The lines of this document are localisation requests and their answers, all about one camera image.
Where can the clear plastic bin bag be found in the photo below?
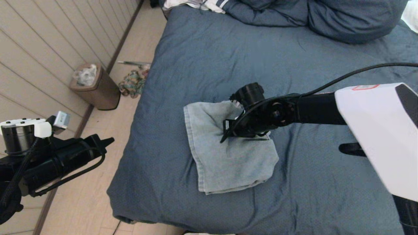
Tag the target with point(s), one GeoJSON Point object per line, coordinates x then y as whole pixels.
{"type": "Point", "coordinates": [85, 75]}

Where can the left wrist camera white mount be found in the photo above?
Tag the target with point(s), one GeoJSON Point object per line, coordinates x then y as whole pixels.
{"type": "Point", "coordinates": [39, 129]}

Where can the brown trash bin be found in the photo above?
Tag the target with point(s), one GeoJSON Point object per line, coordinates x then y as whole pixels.
{"type": "Point", "coordinates": [104, 94]}

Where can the blue bed cover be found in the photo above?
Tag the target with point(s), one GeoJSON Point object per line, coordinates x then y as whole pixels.
{"type": "Point", "coordinates": [294, 49]}

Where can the thin silver metal rod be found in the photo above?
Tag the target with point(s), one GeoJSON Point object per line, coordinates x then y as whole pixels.
{"type": "Point", "coordinates": [132, 63]}

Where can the white pillow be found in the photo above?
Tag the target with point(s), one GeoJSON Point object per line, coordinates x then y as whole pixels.
{"type": "Point", "coordinates": [411, 16]}

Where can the crumpled blue duvet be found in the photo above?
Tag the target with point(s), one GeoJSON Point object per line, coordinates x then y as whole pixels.
{"type": "Point", "coordinates": [343, 19]}

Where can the multicoloured rag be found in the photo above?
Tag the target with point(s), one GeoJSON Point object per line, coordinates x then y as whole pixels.
{"type": "Point", "coordinates": [131, 85]}

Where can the light blue denim shorts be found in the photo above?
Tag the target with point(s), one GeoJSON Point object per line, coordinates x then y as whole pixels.
{"type": "Point", "coordinates": [228, 156]}

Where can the white striped garment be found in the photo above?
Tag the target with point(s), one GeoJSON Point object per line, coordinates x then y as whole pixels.
{"type": "Point", "coordinates": [209, 5]}

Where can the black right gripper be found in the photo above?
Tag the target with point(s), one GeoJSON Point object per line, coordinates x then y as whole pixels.
{"type": "Point", "coordinates": [241, 129]}

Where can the small black object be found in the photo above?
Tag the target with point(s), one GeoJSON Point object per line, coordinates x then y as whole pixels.
{"type": "Point", "coordinates": [154, 3]}

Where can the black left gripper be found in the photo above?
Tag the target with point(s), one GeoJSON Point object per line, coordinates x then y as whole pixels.
{"type": "Point", "coordinates": [65, 160]}

